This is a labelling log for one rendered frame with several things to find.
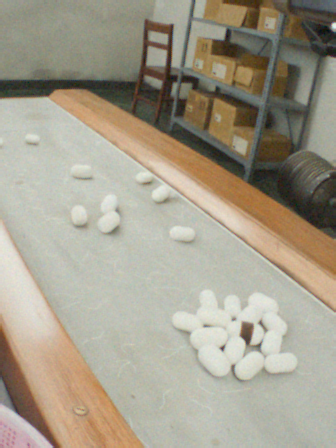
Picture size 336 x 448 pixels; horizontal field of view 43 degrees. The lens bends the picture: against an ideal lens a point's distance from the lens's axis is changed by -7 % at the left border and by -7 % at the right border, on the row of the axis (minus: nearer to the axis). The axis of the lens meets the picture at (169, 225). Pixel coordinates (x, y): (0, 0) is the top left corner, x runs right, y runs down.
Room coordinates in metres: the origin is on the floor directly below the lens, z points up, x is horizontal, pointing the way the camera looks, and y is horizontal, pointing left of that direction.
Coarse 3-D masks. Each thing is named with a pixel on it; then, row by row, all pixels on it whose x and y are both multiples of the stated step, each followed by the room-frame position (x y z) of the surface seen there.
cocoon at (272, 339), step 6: (270, 330) 0.35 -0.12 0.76; (264, 336) 0.34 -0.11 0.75; (270, 336) 0.34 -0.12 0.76; (276, 336) 0.34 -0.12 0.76; (264, 342) 0.33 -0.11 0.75; (270, 342) 0.33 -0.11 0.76; (276, 342) 0.33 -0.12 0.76; (264, 348) 0.32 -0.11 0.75; (270, 348) 0.32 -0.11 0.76; (276, 348) 0.32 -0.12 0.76; (264, 354) 0.32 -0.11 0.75; (270, 354) 0.32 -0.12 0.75
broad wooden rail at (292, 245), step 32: (64, 96) 1.16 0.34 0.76; (96, 96) 1.19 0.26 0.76; (96, 128) 0.95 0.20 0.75; (128, 128) 0.92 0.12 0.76; (160, 160) 0.77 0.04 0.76; (192, 160) 0.78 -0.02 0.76; (192, 192) 0.67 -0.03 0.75; (224, 192) 0.66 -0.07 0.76; (256, 192) 0.69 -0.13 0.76; (224, 224) 0.59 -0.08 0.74; (256, 224) 0.57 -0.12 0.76; (288, 224) 0.59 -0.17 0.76; (288, 256) 0.51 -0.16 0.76; (320, 256) 0.51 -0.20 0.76; (320, 288) 0.45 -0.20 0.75
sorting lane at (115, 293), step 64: (0, 128) 0.88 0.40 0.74; (64, 128) 0.94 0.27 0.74; (0, 192) 0.57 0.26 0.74; (64, 192) 0.61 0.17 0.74; (128, 192) 0.65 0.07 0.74; (64, 256) 0.44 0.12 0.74; (128, 256) 0.47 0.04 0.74; (192, 256) 0.49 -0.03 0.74; (256, 256) 0.52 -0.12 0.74; (64, 320) 0.33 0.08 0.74; (128, 320) 0.35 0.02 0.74; (320, 320) 0.40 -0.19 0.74; (128, 384) 0.26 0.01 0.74; (192, 384) 0.27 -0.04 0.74; (256, 384) 0.29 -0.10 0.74; (320, 384) 0.29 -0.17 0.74
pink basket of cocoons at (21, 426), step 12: (0, 408) 0.18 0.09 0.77; (0, 420) 0.18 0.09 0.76; (12, 420) 0.18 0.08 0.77; (24, 420) 0.18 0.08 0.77; (12, 432) 0.18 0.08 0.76; (24, 432) 0.17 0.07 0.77; (36, 432) 0.17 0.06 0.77; (0, 444) 0.17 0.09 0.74; (12, 444) 0.17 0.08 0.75; (24, 444) 0.17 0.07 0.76; (36, 444) 0.17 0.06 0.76; (48, 444) 0.16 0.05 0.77
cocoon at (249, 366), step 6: (252, 354) 0.31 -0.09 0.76; (258, 354) 0.31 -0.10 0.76; (246, 360) 0.30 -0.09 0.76; (252, 360) 0.30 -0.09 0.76; (258, 360) 0.30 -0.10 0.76; (264, 360) 0.30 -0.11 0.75; (240, 366) 0.29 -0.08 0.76; (246, 366) 0.29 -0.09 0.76; (252, 366) 0.29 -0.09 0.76; (258, 366) 0.29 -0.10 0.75; (240, 372) 0.29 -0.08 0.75; (246, 372) 0.28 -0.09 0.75; (252, 372) 0.29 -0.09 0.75; (240, 378) 0.29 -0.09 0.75; (246, 378) 0.28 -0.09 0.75
